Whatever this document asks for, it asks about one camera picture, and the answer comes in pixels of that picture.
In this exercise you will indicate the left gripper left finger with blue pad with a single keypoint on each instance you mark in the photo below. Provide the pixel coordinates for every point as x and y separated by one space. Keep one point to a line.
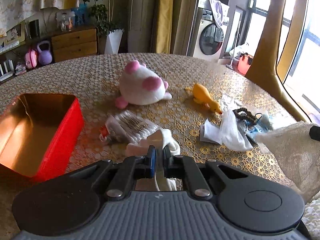
129 171

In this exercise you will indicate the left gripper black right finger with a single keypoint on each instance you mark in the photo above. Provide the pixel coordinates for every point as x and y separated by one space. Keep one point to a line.
187 170

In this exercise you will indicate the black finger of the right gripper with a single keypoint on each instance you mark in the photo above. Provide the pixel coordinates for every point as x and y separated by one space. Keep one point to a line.
314 133

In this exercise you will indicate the white beige towel cloth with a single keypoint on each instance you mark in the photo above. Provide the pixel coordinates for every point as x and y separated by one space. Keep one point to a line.
297 155

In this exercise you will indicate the clear bag of cotton swabs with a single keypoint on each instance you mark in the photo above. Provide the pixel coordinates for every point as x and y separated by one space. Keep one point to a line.
126 127

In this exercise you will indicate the blue patterned face mask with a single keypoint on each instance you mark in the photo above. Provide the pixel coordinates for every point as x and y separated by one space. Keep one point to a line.
263 125

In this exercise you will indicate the yellow rubber chicken toy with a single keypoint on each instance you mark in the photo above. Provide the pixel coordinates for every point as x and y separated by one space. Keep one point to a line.
202 96

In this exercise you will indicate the tall yellow giraffe figure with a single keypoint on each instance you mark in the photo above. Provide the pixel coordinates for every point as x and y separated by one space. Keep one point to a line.
263 70

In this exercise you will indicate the white pink plush toy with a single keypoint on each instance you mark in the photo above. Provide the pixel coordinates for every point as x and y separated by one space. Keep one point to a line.
140 86

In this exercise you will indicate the red plastic basket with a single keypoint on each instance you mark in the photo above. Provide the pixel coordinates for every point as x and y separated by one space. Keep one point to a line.
244 63

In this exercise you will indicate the red metal tin box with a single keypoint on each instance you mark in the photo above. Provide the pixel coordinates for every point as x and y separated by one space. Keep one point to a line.
38 134

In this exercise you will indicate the white front-load washing machine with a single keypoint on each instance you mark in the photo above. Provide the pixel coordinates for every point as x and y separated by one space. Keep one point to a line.
208 38

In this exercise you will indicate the beige standing air conditioner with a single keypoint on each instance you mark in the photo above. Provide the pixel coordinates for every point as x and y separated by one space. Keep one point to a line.
139 28

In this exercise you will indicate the white geometric planter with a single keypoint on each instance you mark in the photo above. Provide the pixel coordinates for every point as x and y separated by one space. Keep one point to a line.
113 40

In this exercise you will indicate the wooden drawer sideboard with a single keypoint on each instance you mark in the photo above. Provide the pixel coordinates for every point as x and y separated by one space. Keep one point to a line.
64 45

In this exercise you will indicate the purple kettlebell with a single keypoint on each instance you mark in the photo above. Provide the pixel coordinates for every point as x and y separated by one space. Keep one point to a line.
45 56

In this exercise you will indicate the yellow curtain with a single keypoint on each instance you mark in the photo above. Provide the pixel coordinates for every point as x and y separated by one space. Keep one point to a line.
162 26

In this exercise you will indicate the cloth on washing machine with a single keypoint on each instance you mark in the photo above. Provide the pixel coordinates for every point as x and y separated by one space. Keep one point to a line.
219 10

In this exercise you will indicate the blue toy on sideboard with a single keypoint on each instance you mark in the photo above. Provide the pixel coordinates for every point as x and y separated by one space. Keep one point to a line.
80 15

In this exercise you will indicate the clear jar with figurines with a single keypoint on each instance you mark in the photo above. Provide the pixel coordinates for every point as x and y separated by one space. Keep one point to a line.
64 20

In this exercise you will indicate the black cylinder speaker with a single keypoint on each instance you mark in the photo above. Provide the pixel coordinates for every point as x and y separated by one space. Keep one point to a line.
34 29

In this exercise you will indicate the white keyboard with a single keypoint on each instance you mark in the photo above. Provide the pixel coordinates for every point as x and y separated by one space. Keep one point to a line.
9 47

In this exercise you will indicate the potted green tree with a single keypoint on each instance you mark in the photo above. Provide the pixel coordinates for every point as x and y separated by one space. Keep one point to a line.
102 11

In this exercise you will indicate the white picture frame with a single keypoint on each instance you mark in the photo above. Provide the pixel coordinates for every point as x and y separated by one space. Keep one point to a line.
17 33

